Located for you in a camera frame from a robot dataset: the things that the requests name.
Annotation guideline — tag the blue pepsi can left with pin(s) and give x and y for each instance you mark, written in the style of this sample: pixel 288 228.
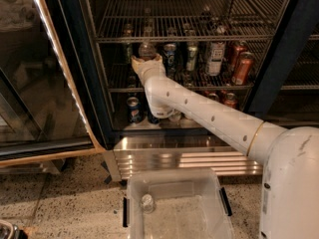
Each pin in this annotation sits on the blue pepsi can left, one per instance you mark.
pixel 135 113

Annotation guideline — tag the orange can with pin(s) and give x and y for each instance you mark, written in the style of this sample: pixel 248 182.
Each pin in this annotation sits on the orange can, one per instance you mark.
pixel 230 100
pixel 213 96

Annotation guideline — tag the orange can bottom left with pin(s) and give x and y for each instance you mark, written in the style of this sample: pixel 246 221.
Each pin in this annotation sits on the orange can bottom left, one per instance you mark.
pixel 213 96

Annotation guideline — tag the clear plastic bin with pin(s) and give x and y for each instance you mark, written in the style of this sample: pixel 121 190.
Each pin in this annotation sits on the clear plastic bin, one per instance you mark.
pixel 190 204

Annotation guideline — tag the blue pepsi can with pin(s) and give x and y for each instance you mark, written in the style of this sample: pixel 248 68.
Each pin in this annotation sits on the blue pepsi can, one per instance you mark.
pixel 152 119
pixel 135 113

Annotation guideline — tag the orange can bottom right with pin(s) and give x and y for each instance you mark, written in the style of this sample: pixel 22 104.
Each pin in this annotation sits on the orange can bottom right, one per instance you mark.
pixel 230 100

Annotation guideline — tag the clear bottle in bin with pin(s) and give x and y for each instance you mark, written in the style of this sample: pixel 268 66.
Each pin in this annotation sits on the clear bottle in bin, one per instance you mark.
pixel 148 204

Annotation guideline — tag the top wire shelf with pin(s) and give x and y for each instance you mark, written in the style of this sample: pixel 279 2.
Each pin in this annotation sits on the top wire shelf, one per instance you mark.
pixel 124 20

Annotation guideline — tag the orange can shelf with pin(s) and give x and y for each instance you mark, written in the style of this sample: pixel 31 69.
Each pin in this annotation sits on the orange can shelf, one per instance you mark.
pixel 242 69
pixel 236 48

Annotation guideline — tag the green white can middle shelf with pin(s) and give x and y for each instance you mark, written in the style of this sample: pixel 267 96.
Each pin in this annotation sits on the green white can middle shelf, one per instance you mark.
pixel 192 51

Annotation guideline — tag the orange can rear middle shelf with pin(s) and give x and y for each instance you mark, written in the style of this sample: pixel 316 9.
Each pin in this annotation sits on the orange can rear middle shelf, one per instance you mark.
pixel 236 48

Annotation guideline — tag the orange can front middle shelf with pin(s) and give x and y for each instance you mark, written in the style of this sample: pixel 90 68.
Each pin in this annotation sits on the orange can front middle shelf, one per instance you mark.
pixel 242 69

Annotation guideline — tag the blue can middle shelf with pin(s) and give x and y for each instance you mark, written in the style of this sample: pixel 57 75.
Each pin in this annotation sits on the blue can middle shelf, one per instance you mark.
pixel 169 58

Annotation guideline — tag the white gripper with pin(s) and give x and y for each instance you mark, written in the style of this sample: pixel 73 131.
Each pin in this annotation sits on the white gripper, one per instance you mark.
pixel 149 69

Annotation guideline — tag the glass fridge door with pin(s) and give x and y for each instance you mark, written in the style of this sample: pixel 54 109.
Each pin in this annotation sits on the glass fridge door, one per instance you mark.
pixel 41 115

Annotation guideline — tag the blue pepsi can right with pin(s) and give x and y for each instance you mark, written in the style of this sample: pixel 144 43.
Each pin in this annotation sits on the blue pepsi can right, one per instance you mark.
pixel 152 119

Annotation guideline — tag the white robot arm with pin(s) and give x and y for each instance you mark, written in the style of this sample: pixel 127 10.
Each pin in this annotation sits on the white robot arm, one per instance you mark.
pixel 290 157

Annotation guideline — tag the white green can left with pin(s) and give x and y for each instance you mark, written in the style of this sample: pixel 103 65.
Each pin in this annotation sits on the white green can left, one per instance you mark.
pixel 175 116

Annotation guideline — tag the clear water bottle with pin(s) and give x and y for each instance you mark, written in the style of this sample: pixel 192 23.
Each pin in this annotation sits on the clear water bottle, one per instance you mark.
pixel 147 51

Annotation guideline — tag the middle wire shelf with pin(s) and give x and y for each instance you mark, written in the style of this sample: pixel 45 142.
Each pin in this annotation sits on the middle wire shelf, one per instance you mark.
pixel 123 80

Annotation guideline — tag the steel fridge base grille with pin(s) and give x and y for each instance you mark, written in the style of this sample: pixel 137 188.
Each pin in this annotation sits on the steel fridge base grille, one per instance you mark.
pixel 135 154

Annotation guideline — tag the white carton drink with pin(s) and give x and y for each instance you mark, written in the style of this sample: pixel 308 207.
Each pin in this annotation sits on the white carton drink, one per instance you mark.
pixel 214 57

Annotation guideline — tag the wire shelf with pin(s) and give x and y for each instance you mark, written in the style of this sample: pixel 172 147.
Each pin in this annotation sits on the wire shelf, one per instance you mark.
pixel 123 80
pixel 124 20

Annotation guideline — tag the dark object bottom left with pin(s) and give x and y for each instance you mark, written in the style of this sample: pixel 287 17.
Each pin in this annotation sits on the dark object bottom left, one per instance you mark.
pixel 11 231

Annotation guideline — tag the green bottle rear left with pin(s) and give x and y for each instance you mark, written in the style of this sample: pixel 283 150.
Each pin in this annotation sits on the green bottle rear left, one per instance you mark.
pixel 127 46

